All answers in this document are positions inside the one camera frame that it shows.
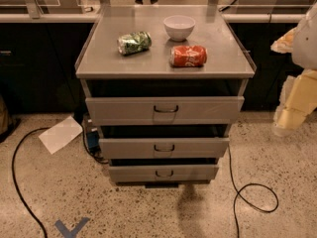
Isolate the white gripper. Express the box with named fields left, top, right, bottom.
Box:
left=270, top=29, right=317, bottom=137

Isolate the grey drawer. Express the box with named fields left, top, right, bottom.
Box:
left=86, top=96, right=244, bottom=125
left=108, top=165, right=218, bottom=183
left=99, top=138, right=229, bottom=159

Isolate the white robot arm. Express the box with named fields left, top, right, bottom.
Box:
left=270, top=4, right=317, bottom=137

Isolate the grey metal drawer cabinet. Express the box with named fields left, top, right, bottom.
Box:
left=74, top=5, right=258, bottom=187

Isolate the grey bottom drawer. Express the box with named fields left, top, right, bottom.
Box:
left=108, top=165, right=218, bottom=183

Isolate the grey top drawer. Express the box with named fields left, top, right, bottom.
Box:
left=86, top=96, right=244, bottom=125

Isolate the dark counter right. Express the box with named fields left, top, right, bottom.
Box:
left=229, top=22, right=303, bottom=111

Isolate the dark counter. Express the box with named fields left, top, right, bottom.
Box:
left=229, top=22, right=303, bottom=111
left=0, top=22, right=93, bottom=114

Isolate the crushed red soda can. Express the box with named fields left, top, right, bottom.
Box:
left=169, top=46, right=207, bottom=67

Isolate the white ceramic bowl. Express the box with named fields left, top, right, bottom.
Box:
left=163, top=15, right=195, bottom=42

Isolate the crushed green soda can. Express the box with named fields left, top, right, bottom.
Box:
left=117, top=31, right=152, bottom=56

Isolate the blue power box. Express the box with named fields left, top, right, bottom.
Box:
left=86, top=131, right=100, bottom=153

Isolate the white paper sheet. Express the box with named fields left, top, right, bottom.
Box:
left=39, top=116, right=82, bottom=154

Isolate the dark counter left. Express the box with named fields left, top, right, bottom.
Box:
left=0, top=22, right=93, bottom=114

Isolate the blue tape floor marker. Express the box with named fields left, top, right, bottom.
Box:
left=53, top=216, right=91, bottom=238

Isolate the black cable right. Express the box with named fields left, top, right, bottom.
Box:
left=227, top=145, right=280, bottom=238

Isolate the black cable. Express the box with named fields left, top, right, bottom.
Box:
left=11, top=126, right=51, bottom=238
left=227, top=145, right=280, bottom=238

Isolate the black cable left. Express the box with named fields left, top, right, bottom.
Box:
left=11, top=126, right=51, bottom=238

